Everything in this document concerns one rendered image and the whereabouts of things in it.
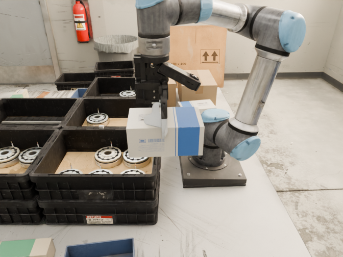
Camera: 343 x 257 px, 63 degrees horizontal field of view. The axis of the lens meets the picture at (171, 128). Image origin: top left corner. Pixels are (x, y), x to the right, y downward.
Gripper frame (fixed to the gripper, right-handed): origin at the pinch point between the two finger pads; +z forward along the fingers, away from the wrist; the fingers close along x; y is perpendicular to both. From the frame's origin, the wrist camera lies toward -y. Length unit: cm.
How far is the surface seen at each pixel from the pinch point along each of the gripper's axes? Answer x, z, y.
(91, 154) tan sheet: -26.7, 27.6, 29.5
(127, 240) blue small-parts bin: 10.1, 34.5, 12.4
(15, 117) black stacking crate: -62, 27, 74
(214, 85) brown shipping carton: -93, 26, -33
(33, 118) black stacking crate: -60, 27, 65
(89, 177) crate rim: -0.7, 17.8, 23.6
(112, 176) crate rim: -0.3, 17.7, 16.5
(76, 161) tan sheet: -22.5, 27.5, 34.4
